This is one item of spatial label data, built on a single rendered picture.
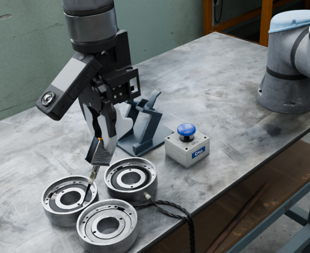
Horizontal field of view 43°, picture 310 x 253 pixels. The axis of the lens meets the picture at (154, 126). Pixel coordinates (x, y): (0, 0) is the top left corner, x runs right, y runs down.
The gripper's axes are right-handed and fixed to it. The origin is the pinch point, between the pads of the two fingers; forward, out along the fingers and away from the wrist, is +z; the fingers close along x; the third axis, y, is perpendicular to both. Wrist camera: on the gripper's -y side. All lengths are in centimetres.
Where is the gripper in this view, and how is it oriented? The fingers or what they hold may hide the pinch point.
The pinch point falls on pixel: (103, 145)
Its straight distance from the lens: 71.4
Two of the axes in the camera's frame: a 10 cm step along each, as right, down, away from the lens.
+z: 0.8, 8.3, 5.5
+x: -6.5, -3.8, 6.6
